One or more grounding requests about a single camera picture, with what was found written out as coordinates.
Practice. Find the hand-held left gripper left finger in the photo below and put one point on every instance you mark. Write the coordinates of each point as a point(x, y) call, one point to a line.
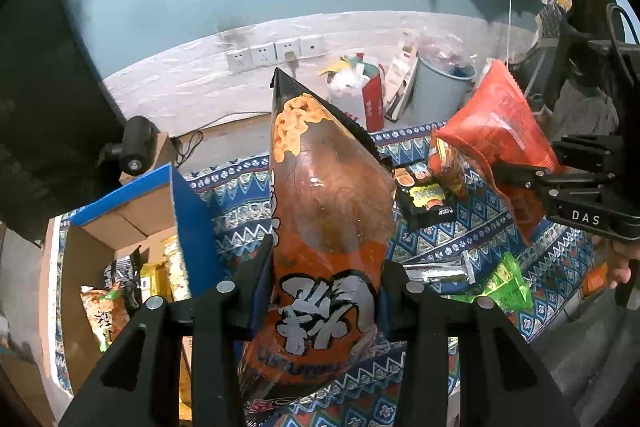
point(255, 297)

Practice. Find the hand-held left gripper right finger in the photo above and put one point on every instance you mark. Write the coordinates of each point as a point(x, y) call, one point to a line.
point(400, 302)

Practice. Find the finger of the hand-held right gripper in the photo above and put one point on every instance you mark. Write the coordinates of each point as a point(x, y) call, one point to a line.
point(525, 174)
point(590, 152)

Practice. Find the red snack packet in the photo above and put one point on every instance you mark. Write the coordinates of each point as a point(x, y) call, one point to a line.
point(500, 127)

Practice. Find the blue-edged cardboard box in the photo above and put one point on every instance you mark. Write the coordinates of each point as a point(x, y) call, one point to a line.
point(195, 227)

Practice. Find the large orange black snack bag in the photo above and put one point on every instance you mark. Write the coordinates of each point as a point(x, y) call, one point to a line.
point(325, 217)

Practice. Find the orange green snack packet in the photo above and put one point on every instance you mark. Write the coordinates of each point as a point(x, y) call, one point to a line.
point(102, 312)

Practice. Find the person's right hand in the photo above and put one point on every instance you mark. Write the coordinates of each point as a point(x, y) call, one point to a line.
point(620, 262)

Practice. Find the grey cloth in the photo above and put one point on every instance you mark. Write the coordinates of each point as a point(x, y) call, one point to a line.
point(585, 112)

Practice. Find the silver snack packet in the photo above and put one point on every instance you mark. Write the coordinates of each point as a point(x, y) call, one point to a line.
point(440, 274)

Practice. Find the blue patterned blanket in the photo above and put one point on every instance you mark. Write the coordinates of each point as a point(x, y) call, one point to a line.
point(240, 212)

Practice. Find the black yellow snack packet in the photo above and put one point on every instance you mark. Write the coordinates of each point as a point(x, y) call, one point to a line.
point(425, 202)

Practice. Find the light blue trash bin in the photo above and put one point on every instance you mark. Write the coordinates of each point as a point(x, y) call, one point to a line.
point(440, 97)

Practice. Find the clear bin liner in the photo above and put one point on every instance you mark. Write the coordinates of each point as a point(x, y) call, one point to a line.
point(445, 52)

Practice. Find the black office chair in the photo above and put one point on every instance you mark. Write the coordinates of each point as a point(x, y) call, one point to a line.
point(585, 2)

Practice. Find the red white paper bag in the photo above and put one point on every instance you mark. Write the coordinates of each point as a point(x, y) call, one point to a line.
point(372, 107)

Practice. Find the small cardboard box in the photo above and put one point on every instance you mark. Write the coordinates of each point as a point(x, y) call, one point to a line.
point(162, 152)

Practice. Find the black round device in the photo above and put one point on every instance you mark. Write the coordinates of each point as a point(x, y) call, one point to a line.
point(137, 142)

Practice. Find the white plastic bag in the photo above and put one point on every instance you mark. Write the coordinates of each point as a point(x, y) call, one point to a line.
point(347, 83)

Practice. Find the banana peel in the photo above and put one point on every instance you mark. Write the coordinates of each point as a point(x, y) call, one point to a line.
point(337, 66)

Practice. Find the black wardrobe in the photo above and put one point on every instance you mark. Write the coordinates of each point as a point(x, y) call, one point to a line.
point(45, 107)

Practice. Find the white wall socket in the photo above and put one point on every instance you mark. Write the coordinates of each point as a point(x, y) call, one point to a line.
point(310, 45)
point(238, 60)
point(284, 46)
point(262, 54)

